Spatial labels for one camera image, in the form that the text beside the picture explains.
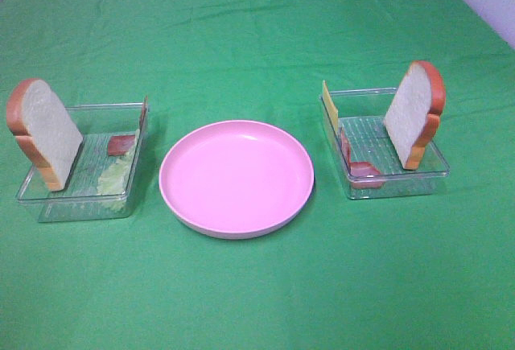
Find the yellow cheese slice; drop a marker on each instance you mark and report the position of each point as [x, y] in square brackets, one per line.
[330, 107]

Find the bacon strip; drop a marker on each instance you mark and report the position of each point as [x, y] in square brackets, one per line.
[119, 145]
[365, 171]

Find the green lettuce leaf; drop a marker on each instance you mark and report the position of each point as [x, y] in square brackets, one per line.
[113, 179]

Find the white bread slice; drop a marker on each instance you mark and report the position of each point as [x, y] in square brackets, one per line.
[44, 131]
[413, 116]

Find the pink round plate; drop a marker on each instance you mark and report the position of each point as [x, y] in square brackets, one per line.
[236, 179]

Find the right clear plastic container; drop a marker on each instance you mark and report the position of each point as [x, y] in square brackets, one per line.
[361, 113]

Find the clear plastic container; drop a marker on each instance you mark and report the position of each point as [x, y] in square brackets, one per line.
[79, 200]
[361, 113]

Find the green tablecloth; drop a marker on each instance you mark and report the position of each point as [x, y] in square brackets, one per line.
[425, 272]

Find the left clear plastic container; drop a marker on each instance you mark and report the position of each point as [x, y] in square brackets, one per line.
[79, 200]

